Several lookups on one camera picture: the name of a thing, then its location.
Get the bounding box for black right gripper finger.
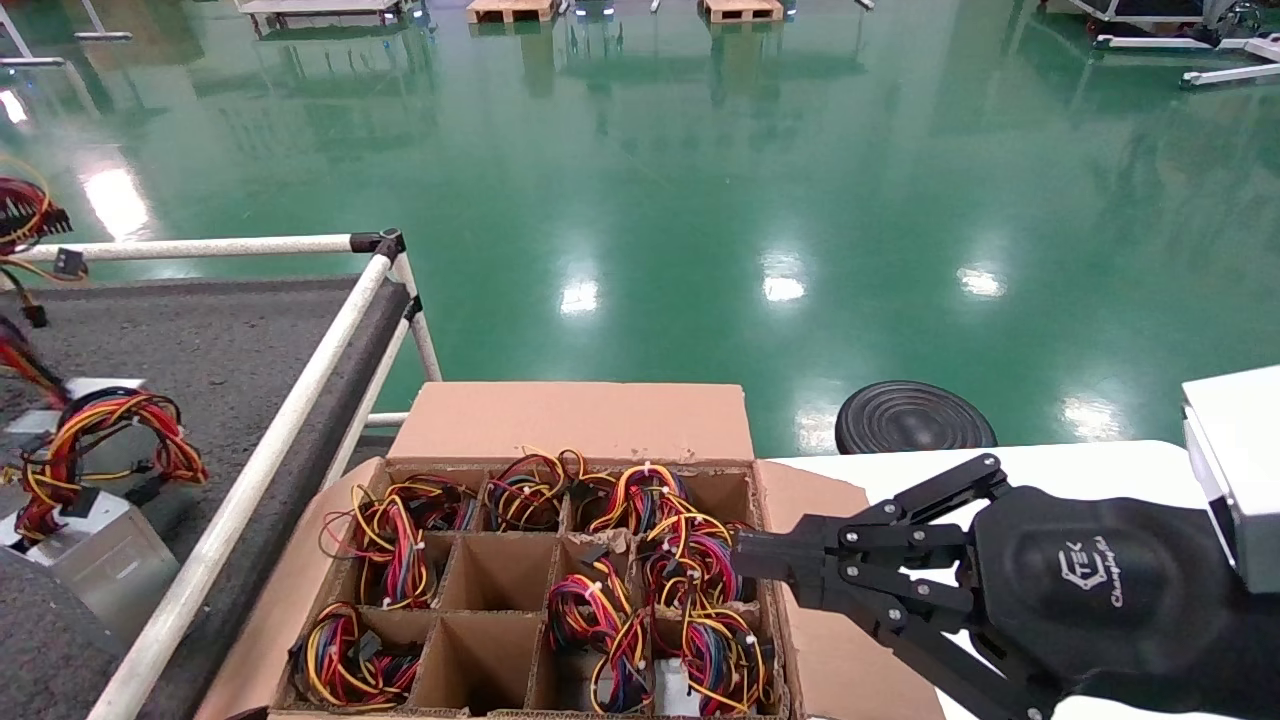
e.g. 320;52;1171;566
735;453;1009;564

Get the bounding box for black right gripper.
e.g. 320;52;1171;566
735;485;1280;720

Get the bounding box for power supply with coloured wires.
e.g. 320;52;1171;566
640;515;756;611
575;462;701;536
400;478;481;531
590;610;656;715
655;605;771;717
320;487;436;609
0;178;149;471
550;560;641;641
290;603;426;711
488;448;586;533
0;387;209;641

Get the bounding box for brown cardboard divider box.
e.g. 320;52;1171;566
195;381;946;720

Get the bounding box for black round ribbed disc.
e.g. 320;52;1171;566
835;381;998;456

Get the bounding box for wooden pallet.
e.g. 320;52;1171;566
700;0;784;24
467;0;559;25

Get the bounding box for white metal stand base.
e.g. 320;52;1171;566
1093;35;1280;89

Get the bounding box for dark machine cart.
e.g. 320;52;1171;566
1040;0;1266;41

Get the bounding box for grey metal platform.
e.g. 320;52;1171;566
237;0;426;29

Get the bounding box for grey metal stand legs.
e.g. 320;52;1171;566
0;0;133;69

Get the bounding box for white pipe frame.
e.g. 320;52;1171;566
0;229;443;720

